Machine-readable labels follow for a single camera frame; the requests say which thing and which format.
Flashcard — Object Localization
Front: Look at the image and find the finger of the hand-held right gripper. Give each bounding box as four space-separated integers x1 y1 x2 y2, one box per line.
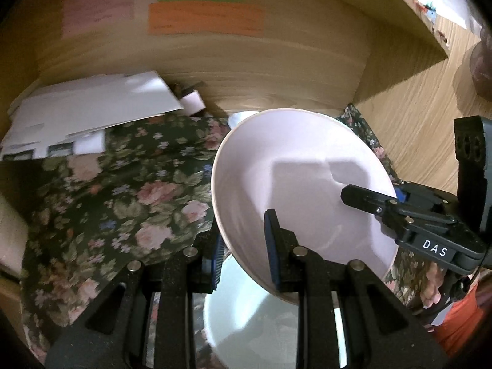
341 184 414 222
395 182 458 222

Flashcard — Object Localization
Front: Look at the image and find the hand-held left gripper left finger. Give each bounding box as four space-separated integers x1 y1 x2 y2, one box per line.
46 234 225 369

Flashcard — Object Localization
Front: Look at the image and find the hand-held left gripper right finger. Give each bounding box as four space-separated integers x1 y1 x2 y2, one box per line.
263 208 448 369

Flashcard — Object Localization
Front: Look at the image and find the light green plate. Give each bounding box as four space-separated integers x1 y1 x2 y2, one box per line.
203 256 347 369

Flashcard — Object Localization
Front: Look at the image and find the pink bowl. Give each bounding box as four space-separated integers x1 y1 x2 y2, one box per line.
211 108 400 306

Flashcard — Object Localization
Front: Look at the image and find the person's right hand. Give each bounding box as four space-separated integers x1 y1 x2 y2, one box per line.
421 263 443 309

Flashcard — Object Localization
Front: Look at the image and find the orange clothing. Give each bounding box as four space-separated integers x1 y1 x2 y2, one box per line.
432 288 489 358

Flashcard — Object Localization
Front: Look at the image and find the floral tablecloth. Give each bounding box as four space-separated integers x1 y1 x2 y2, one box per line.
19 104 435 358

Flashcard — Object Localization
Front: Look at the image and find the pink striped curtain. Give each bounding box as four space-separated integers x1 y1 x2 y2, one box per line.
471 27 492 97

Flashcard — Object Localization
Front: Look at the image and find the stack of white papers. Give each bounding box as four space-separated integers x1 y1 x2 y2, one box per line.
0 71 185 160

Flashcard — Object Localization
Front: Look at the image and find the orange sticky note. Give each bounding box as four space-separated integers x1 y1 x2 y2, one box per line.
148 2 265 35

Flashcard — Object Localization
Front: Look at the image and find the pink sticky note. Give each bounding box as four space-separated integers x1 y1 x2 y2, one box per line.
62 0 135 39

